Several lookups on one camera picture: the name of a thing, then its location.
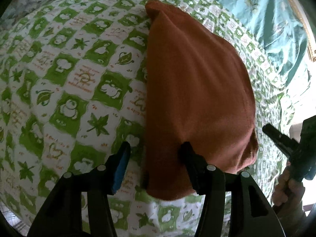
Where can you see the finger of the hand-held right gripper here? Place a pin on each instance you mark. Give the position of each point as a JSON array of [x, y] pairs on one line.
[[279, 138]]

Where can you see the person's right hand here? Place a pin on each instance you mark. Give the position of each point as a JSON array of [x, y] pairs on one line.
[[287, 192]]

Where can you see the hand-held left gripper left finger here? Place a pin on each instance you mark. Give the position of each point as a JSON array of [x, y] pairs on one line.
[[121, 170]]

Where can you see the teal floral quilt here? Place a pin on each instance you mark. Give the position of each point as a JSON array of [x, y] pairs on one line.
[[266, 17]]

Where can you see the green checkered bed sheet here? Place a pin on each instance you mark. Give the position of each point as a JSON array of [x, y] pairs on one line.
[[74, 79]]

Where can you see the orange knit sweater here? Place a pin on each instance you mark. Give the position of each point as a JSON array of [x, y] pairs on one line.
[[197, 91]]

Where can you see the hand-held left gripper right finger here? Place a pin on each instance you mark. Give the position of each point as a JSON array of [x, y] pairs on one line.
[[191, 163]]

